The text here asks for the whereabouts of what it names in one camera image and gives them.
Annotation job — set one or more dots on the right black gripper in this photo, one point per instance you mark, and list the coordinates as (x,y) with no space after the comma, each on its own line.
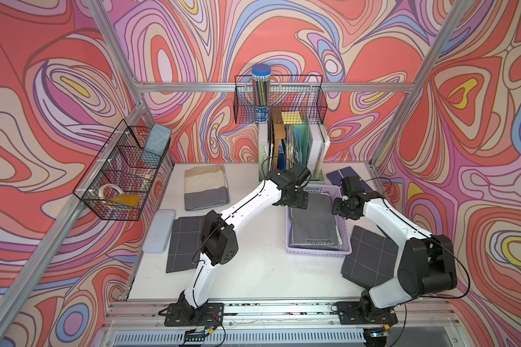
(336,209)

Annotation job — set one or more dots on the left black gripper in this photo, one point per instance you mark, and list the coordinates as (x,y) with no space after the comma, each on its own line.
(302,199)

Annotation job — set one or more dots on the lilac perforated plastic basket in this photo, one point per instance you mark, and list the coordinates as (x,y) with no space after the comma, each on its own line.
(334,192)

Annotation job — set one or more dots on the navy cloth yellow stripe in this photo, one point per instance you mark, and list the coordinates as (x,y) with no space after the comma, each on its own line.
(336,176)

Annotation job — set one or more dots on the plain grey pillowcase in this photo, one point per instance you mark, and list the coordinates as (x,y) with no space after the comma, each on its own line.
(315,227)

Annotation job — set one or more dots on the grey checked pillowcase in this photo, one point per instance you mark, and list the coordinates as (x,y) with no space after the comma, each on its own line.
(184,243)
(372,260)

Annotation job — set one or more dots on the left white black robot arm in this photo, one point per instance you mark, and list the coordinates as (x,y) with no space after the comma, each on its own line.
(219,237)

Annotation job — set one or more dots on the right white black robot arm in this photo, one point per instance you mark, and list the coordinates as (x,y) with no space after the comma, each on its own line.
(426,264)

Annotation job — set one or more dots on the beige grey striped folded cloth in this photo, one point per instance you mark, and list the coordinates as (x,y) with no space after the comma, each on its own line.
(205,187)

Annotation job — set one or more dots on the yellow card in basket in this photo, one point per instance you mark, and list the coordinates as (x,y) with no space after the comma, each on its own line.
(125,201)

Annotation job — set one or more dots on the books and folders in organizer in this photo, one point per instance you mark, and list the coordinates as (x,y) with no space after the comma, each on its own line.
(297,145)

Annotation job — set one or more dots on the mint green file organizer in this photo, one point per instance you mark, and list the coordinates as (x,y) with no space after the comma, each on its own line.
(295,147)

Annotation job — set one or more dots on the yellow sticky note pad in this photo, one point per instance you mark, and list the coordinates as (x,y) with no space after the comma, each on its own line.
(291,117)

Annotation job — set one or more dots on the blue pencil tube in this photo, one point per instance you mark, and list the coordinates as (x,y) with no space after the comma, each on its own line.
(261,78)

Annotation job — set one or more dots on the pale grey flat case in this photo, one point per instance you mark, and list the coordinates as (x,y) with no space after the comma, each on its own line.
(159,232)

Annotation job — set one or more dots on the grey blue sponge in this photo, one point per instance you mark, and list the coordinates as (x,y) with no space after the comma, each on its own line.
(157,139)

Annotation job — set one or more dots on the clear tape roll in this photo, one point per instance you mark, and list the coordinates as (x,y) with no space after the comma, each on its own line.
(108,191)

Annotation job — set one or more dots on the black wire basket on back wall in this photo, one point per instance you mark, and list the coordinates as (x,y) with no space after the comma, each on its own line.
(303,93)

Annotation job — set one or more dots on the black wire basket on wall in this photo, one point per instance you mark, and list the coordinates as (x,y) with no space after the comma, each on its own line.
(123,162)
(303,93)

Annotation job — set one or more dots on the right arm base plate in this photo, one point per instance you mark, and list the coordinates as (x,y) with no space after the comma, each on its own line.
(364,313)

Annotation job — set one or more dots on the aluminium front rail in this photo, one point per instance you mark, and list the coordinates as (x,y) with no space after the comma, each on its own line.
(281,322)

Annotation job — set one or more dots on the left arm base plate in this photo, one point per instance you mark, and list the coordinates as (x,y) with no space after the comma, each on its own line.
(183,315)

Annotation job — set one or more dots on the black wire basket on left wall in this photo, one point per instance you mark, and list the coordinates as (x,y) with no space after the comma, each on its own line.
(123,162)

